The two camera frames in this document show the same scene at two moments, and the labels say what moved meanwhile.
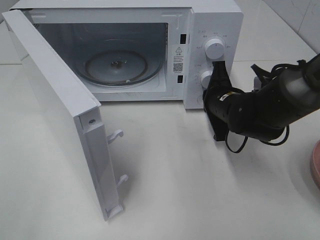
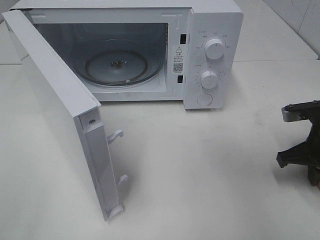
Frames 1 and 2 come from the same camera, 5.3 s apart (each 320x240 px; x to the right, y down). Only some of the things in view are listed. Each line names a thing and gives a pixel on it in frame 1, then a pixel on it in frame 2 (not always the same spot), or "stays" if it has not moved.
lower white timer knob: [205, 78] stays
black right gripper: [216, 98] → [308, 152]
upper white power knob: [214, 48] stays
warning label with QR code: [178, 59] stays
